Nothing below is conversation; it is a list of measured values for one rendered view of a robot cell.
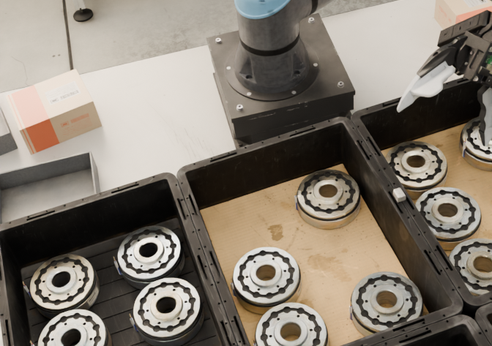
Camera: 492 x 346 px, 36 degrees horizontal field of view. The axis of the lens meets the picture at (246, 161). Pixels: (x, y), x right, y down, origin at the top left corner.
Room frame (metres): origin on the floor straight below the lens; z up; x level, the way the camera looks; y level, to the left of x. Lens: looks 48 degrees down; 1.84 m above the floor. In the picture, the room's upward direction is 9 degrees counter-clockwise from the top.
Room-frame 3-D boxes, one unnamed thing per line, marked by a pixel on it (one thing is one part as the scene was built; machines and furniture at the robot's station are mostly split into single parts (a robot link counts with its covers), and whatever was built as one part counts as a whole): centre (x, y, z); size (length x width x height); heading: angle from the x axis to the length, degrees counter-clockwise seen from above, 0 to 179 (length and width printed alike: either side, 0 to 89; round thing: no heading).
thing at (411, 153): (0.82, -0.28, 0.86); 0.05 x 0.05 x 0.01
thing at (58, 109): (1.23, 0.39, 0.74); 0.16 x 0.12 x 0.07; 109
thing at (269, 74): (1.17, -0.08, 0.85); 0.15 x 0.15 x 0.10
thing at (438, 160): (0.82, -0.28, 0.86); 0.10 x 0.10 x 0.01
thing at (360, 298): (0.57, -0.17, 0.86); 0.10 x 0.10 x 0.01
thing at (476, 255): (0.60, -0.32, 0.86); 0.05 x 0.05 x 0.01
